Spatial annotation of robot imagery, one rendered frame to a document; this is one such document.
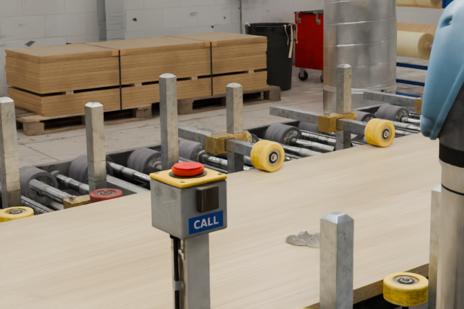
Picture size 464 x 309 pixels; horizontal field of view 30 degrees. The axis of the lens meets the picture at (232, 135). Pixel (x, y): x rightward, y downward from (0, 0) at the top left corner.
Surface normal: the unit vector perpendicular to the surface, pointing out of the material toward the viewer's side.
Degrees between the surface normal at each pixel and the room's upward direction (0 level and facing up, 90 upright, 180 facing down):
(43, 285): 0
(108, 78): 90
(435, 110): 116
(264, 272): 0
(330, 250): 90
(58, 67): 90
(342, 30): 90
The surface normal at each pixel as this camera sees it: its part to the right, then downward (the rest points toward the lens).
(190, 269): 0.62, 0.15
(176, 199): -0.78, 0.15
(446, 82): -0.36, 0.24
